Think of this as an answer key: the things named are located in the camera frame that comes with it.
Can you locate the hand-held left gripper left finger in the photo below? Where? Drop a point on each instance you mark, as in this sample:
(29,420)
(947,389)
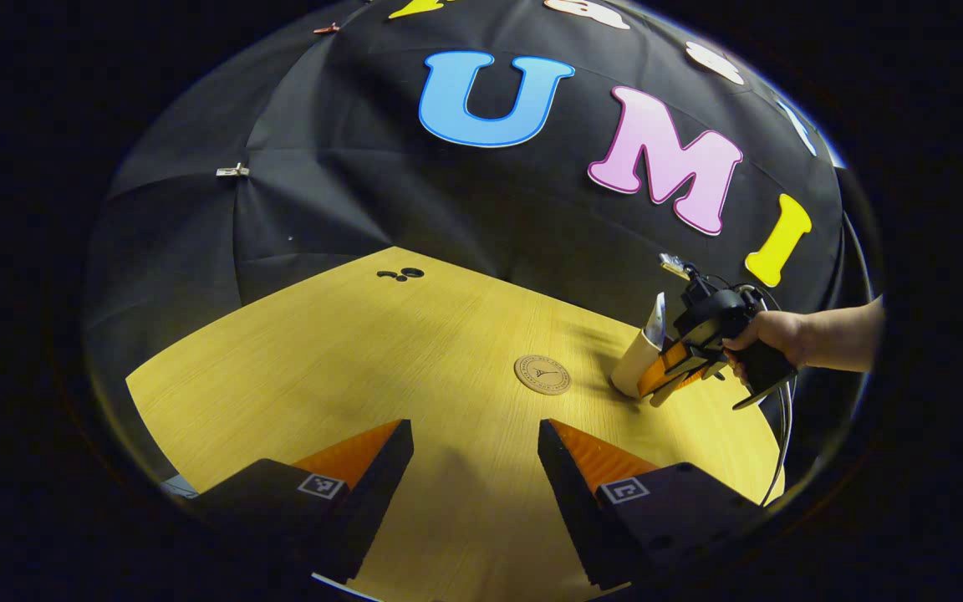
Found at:
(369,510)

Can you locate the round brown coaster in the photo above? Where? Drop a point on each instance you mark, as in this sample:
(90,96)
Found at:
(542,374)

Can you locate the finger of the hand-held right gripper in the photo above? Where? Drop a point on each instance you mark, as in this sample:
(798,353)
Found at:
(665,365)
(674,389)

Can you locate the wooden desktop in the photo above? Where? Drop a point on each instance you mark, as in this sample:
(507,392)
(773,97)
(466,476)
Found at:
(364,351)

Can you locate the red clip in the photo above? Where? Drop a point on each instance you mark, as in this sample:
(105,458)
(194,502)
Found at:
(327,28)

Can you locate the white toothpaste tube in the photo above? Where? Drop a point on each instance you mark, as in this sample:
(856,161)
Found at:
(657,322)

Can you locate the beige cup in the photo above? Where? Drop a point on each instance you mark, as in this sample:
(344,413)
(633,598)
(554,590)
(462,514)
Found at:
(632,364)

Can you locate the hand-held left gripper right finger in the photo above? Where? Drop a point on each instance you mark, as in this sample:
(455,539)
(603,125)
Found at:
(573,510)

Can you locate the black backdrop cloth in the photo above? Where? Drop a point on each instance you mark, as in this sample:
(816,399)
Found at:
(348,192)

